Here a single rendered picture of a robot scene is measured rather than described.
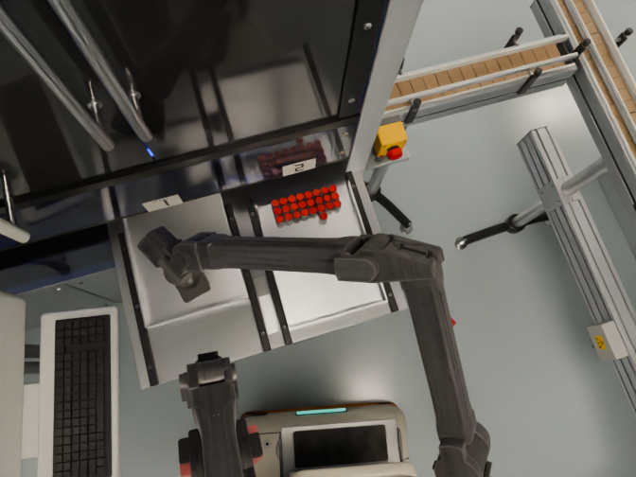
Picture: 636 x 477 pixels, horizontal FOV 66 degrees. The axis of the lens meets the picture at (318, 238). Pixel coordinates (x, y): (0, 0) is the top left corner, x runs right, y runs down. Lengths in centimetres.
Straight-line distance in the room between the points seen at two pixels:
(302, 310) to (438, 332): 55
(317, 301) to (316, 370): 90
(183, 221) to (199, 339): 31
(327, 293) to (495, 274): 122
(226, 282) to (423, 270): 68
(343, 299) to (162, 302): 46
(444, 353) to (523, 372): 156
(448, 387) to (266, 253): 38
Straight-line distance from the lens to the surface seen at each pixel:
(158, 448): 224
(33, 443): 152
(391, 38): 89
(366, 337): 218
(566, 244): 200
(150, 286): 134
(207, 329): 130
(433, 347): 82
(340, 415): 190
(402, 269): 75
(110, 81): 70
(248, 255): 89
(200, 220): 135
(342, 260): 76
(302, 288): 129
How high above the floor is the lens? 215
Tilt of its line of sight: 75 degrees down
